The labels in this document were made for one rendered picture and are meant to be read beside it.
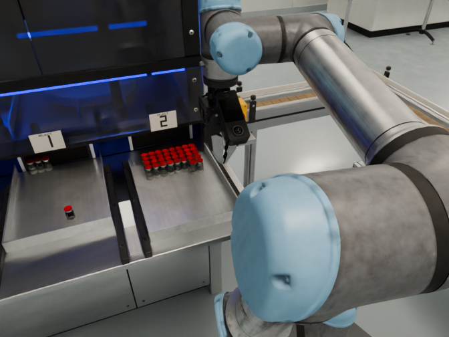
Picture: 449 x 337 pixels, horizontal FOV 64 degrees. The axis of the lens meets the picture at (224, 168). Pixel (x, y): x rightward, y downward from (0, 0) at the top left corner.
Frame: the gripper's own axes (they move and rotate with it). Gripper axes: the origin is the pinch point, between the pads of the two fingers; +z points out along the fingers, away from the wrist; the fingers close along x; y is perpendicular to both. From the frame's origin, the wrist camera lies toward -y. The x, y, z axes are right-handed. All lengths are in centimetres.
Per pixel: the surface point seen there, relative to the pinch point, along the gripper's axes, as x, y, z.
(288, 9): -293, 500, 103
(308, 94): -56, 53, 17
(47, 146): 42, 36, 9
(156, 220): 17.0, 7.7, 21.4
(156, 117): 9.6, 36.2, 5.9
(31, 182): 50, 37, 21
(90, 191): 33.1, 26.4, 21.4
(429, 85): -298, 194, 110
